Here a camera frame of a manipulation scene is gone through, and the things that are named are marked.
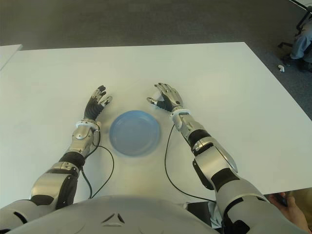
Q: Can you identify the bystander hand holding phone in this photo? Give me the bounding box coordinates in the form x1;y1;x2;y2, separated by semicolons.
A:
268;191;312;234

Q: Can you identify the blue round plate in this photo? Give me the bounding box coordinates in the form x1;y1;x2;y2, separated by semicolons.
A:
109;110;161;156

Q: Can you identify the seated person in jeans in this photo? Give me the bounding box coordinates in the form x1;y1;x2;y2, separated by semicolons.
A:
290;23;312;61

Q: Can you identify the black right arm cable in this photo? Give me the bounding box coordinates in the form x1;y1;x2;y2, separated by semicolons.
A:
164;124;216;203

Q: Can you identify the grey robot torso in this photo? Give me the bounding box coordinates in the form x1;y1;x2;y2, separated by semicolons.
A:
14;195;220;234

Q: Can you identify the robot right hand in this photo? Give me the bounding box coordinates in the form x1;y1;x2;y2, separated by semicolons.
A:
146;82;185;113

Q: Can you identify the white square charger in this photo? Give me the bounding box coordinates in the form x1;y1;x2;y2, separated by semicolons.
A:
151;88;164;102

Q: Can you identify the white neighbouring table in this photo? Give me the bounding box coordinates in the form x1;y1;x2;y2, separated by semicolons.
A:
0;44;22;71

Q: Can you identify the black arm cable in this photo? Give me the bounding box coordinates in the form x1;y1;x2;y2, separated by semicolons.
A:
81;126;115;198
164;124;216;203

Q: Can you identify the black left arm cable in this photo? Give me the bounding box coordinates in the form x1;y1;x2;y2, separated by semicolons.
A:
81;126;115;198

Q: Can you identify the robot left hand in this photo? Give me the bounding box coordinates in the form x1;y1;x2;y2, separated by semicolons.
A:
84;85;113;121

